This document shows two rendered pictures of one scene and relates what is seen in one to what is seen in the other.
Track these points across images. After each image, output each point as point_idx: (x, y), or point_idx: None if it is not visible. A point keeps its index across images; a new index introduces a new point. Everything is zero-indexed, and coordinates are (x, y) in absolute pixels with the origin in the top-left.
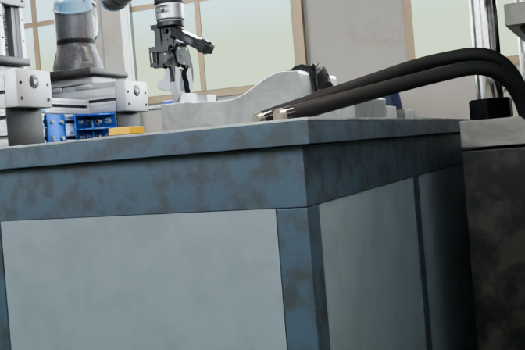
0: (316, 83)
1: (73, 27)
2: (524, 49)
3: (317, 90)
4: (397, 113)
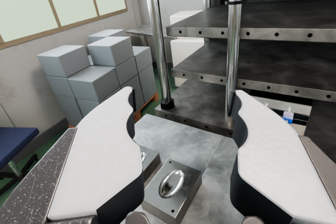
0: None
1: None
2: (236, 88)
3: None
4: (156, 159)
